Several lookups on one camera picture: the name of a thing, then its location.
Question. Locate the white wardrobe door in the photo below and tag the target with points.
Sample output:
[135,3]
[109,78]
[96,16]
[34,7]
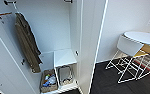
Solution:
[91,40]
[4,66]

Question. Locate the white inner shelf unit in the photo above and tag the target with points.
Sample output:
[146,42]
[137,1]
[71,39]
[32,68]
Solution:
[65,60]

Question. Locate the white wardrobe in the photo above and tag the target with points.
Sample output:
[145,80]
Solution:
[57,30]

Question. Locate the grey bag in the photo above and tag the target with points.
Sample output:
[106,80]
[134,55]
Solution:
[65,75]

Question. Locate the pale blue item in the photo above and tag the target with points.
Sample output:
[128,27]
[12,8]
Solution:
[50,80]

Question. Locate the dark grey hanging garment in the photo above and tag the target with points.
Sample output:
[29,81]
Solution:
[27,43]

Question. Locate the round white table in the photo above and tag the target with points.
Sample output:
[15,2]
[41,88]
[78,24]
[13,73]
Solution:
[144,37]

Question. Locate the pale clothes hanger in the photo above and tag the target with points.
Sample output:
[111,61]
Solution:
[16,10]

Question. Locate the white sticker orange band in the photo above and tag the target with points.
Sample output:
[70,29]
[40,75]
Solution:
[4,15]

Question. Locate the black rail bracket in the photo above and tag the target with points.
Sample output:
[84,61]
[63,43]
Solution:
[68,1]
[10,2]

